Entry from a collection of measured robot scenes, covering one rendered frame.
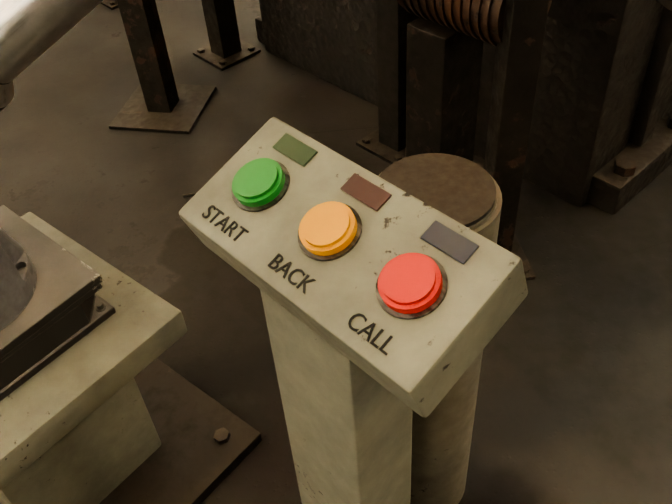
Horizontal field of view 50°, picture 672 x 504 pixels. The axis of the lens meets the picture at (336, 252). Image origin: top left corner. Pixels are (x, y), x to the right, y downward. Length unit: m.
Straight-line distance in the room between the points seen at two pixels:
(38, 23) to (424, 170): 0.40
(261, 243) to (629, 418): 0.77
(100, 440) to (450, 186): 0.58
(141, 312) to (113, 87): 1.14
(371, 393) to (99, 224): 1.04
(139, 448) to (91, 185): 0.73
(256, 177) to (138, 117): 1.28
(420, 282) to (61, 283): 0.52
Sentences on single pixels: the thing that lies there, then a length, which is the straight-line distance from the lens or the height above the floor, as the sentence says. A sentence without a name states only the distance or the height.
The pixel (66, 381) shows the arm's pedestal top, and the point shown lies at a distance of 0.86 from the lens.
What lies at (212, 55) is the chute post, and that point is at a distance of 2.00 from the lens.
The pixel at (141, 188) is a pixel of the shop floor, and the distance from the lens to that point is 1.58.
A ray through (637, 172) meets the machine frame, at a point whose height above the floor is 0.07.
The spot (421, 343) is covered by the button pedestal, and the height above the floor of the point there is 0.59.
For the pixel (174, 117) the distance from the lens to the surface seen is 1.77.
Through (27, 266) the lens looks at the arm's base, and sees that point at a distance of 0.86.
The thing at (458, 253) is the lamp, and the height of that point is 0.61.
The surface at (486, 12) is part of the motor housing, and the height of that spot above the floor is 0.48.
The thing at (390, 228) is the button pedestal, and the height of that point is 0.61.
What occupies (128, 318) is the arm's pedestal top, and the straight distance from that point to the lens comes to 0.89.
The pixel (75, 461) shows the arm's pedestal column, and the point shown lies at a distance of 1.00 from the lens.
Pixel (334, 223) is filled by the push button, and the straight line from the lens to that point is 0.48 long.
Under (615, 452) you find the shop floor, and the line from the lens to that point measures 1.13.
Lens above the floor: 0.93
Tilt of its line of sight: 44 degrees down
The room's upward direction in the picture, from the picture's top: 5 degrees counter-clockwise
